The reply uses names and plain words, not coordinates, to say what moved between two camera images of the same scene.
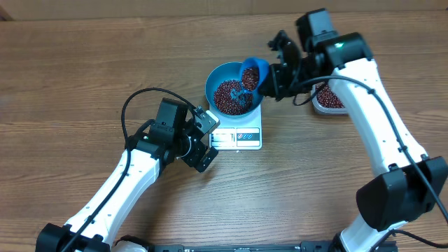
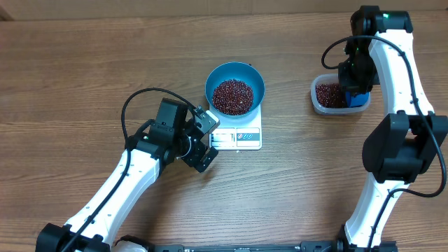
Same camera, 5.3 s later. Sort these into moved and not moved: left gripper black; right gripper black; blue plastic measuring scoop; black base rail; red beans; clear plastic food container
Moved: blue plastic measuring scoop; right gripper black
Not moved: clear plastic food container; red beans; left gripper black; black base rail
